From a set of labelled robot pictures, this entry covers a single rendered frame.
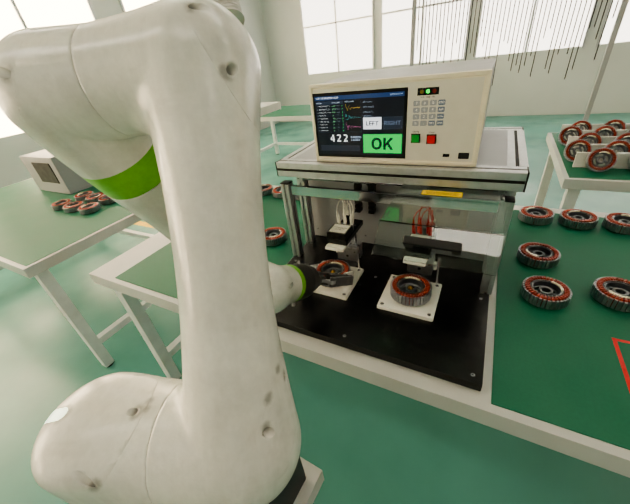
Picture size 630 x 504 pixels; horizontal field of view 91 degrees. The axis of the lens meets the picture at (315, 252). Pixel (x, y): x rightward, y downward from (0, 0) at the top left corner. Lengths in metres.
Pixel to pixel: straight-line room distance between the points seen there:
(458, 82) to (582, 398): 0.70
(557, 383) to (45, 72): 0.96
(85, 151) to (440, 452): 1.48
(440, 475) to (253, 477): 1.21
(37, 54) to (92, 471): 0.40
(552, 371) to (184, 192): 0.81
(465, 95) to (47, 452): 0.90
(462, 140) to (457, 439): 1.19
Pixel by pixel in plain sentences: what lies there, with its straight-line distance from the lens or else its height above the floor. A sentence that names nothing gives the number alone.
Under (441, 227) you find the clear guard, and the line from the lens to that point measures 0.68.
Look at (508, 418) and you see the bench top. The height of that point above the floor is 0.75.
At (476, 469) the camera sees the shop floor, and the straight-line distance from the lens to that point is 1.56.
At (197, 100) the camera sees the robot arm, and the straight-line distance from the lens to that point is 0.32.
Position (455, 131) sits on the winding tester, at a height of 1.20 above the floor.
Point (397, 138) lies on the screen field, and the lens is 0.87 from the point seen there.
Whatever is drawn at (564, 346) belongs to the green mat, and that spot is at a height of 0.75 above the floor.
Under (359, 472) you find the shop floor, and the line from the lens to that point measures 1.49.
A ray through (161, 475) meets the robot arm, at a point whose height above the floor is 1.07.
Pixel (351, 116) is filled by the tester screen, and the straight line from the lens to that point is 0.90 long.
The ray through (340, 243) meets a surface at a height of 0.89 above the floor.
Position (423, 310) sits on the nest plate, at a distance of 0.89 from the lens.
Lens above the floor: 1.39
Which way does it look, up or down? 33 degrees down
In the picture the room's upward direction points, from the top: 8 degrees counter-clockwise
